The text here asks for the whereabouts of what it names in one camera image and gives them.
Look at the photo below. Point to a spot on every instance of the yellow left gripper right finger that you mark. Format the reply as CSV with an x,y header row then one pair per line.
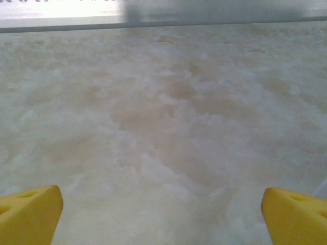
x,y
296,222

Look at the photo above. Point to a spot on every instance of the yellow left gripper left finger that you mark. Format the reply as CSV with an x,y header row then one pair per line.
x,y
30,217

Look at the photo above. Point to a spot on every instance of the aluminium wall-side table rail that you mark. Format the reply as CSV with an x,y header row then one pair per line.
x,y
76,22

